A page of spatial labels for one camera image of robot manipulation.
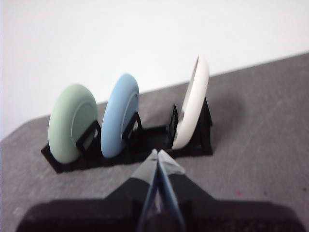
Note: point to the blue plate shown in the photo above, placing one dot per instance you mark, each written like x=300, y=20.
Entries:
x=113, y=120

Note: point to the black plate rack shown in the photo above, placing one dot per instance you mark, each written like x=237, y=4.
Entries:
x=154, y=135

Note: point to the green plate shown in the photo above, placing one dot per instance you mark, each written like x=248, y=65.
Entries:
x=65, y=120

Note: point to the cream white plate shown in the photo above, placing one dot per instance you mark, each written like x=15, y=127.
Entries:
x=195, y=108

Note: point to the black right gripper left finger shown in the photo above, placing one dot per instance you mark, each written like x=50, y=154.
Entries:
x=84, y=217

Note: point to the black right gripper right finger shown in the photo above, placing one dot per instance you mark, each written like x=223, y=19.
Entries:
x=229, y=217

